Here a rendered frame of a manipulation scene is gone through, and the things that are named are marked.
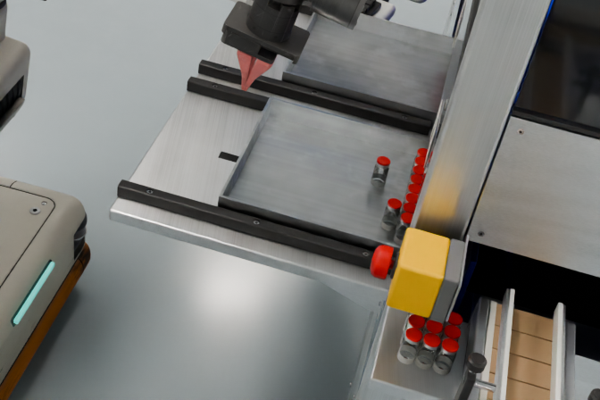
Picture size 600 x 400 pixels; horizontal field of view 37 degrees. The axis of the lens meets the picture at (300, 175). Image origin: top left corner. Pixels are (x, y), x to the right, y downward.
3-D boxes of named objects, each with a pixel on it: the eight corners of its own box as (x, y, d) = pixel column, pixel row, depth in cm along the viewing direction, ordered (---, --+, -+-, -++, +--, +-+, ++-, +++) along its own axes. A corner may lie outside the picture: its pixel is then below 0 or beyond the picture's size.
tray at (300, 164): (471, 170, 142) (478, 154, 140) (453, 283, 122) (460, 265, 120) (267, 114, 146) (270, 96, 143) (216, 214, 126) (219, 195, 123)
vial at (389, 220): (396, 223, 130) (404, 200, 127) (394, 233, 128) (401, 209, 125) (381, 219, 130) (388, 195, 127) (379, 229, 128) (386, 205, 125)
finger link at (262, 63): (254, 109, 116) (277, 53, 110) (204, 87, 116) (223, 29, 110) (268, 81, 122) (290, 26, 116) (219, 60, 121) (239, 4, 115)
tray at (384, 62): (489, 63, 168) (495, 48, 166) (476, 142, 148) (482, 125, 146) (315, 18, 172) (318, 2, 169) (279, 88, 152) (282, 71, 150)
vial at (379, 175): (386, 180, 137) (391, 159, 134) (383, 189, 135) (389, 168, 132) (371, 177, 137) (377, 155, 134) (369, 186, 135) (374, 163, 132)
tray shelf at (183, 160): (488, 59, 173) (491, 51, 172) (445, 318, 120) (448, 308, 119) (252, -3, 178) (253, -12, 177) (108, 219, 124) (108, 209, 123)
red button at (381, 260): (401, 268, 109) (409, 245, 107) (395, 290, 106) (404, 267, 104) (371, 259, 110) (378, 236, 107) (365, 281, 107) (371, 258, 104)
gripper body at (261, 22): (294, 69, 111) (314, 20, 107) (219, 35, 111) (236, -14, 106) (305, 43, 116) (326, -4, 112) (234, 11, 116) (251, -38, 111)
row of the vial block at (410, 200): (425, 172, 140) (432, 149, 137) (407, 248, 126) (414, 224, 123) (411, 169, 140) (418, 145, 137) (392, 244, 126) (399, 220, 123)
